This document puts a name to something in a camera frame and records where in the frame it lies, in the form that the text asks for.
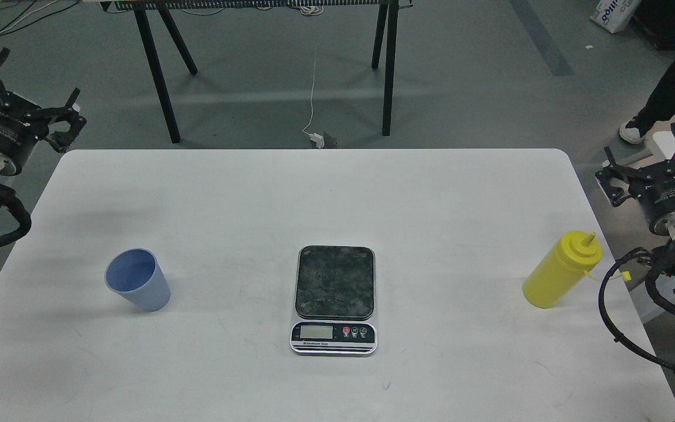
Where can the yellow squeeze bottle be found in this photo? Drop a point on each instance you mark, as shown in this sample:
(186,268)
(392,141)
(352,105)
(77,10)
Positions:
(572,258)

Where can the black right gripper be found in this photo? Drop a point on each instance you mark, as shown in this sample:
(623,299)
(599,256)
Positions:
(653,187)

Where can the blue ribbed plastic cup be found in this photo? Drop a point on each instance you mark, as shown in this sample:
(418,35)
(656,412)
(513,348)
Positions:
(136,275)

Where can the white printed box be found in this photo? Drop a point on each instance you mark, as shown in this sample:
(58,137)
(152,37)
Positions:
(614,16)

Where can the person in black trousers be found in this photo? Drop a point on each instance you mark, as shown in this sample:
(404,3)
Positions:
(665,88)

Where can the black trestle leg table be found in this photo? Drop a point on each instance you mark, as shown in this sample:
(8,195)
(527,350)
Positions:
(261,40)

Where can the black digital kitchen scale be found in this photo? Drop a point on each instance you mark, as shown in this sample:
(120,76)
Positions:
(335,300)

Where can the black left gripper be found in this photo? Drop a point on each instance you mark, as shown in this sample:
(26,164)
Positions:
(0,132)

